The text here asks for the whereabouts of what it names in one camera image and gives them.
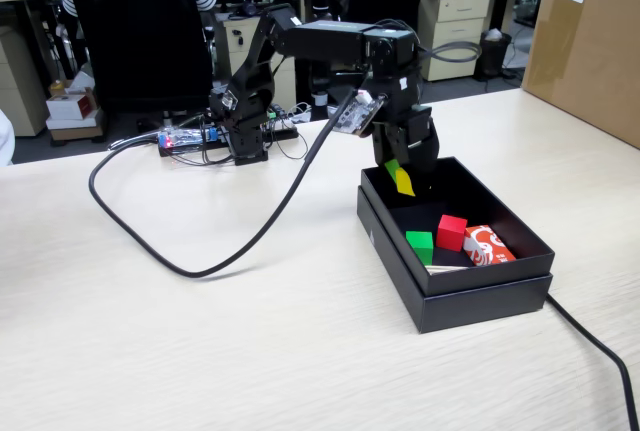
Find orange and white carton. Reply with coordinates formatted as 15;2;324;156
462;224;517;267

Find black trash bin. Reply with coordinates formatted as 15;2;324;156
477;29;514;80

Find grey looped servo cable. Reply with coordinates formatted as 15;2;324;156
419;40;484;65

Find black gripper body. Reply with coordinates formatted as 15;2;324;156
372;70;441;152

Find red wooden cube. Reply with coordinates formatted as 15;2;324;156
435;214;469;253

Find thick black cable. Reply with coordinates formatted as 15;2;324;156
88;68;374;280
544;293;640;431

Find yellow wooden cube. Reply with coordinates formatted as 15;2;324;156
394;168;417;198

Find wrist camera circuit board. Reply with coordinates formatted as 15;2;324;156
333;89;389;139

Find black open box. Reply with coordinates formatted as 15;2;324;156
355;185;554;335

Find beige cabinet with black handle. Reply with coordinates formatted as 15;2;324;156
219;10;299;112

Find tall beige side cabinet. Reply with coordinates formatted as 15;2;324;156
0;25;51;138

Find white and red small box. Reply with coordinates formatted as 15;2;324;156
45;93;99;121

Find large brown cardboard box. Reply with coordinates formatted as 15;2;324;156
520;0;640;150

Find thin black wire loop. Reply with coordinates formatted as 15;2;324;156
272;120;309;161

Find large black office chair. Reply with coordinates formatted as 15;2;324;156
62;0;216;117

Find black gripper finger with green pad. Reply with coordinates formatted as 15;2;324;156
372;123;407;185
407;143;441;178

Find green wooden cube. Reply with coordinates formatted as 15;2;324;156
404;230;435;267

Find controller board with LEDs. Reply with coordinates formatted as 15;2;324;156
157;125;221;153

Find black cardboard box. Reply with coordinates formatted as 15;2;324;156
359;155;556;298

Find beige three-drawer cabinet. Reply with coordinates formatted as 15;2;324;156
417;0;492;83

